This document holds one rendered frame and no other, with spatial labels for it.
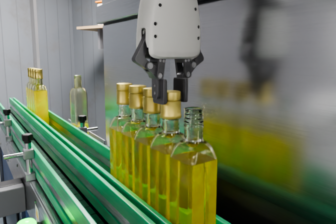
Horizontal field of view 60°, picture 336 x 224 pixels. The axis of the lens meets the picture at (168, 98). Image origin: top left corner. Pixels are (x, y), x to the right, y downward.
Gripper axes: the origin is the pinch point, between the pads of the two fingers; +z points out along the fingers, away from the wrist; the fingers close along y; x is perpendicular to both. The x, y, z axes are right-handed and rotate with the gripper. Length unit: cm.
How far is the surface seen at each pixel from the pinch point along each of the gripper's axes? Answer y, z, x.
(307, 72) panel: -12.0, -3.3, 16.4
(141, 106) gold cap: 0.1, 4.0, -9.6
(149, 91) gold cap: 1.2, 0.6, -4.5
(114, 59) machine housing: -15, -4, -55
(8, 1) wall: -22, -70, -361
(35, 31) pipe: -50, -36, -366
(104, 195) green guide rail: 6.3, 22.3, -14.0
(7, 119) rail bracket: 15, 19, -91
